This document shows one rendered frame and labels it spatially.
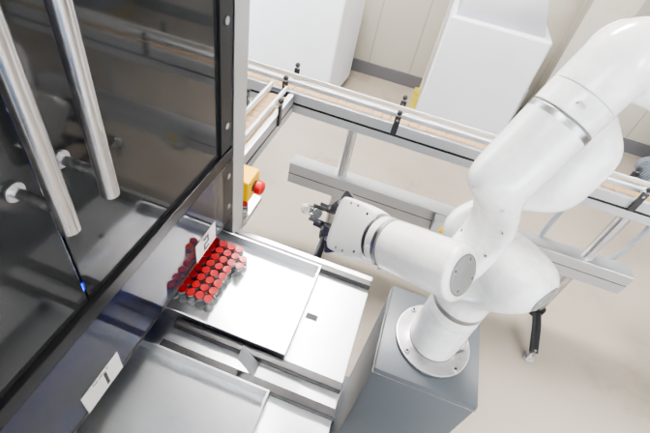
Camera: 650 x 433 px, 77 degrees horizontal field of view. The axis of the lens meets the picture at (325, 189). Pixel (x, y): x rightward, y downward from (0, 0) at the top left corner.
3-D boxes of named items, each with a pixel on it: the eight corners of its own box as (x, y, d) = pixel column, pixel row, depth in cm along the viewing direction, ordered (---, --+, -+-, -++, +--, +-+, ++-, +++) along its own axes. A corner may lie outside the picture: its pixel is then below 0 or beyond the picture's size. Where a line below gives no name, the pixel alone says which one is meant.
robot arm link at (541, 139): (560, 136, 64) (428, 268, 73) (523, 88, 54) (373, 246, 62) (610, 169, 58) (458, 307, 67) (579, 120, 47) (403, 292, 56)
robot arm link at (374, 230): (398, 274, 68) (385, 269, 71) (416, 225, 68) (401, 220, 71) (366, 268, 63) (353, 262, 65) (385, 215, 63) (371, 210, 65)
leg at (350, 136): (314, 241, 223) (340, 125, 172) (320, 230, 230) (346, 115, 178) (330, 246, 222) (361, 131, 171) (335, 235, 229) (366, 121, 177)
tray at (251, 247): (148, 307, 95) (146, 300, 93) (205, 231, 114) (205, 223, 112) (282, 361, 91) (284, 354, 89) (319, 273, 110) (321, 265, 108)
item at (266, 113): (213, 223, 122) (212, 185, 111) (166, 207, 124) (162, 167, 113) (295, 114, 172) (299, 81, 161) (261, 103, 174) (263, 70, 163)
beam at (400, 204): (286, 181, 202) (289, 162, 194) (292, 171, 208) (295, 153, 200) (617, 294, 183) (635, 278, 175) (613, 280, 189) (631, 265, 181)
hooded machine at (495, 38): (492, 124, 367) (582, -48, 274) (492, 160, 322) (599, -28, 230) (417, 101, 375) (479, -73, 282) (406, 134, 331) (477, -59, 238)
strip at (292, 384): (236, 370, 88) (236, 358, 84) (242, 358, 90) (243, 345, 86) (297, 394, 87) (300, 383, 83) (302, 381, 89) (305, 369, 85)
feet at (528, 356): (519, 360, 199) (534, 346, 190) (516, 280, 236) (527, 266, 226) (536, 365, 198) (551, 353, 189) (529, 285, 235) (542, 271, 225)
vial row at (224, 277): (202, 310, 97) (201, 300, 94) (237, 255, 110) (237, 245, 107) (210, 314, 96) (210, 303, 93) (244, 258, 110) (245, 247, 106)
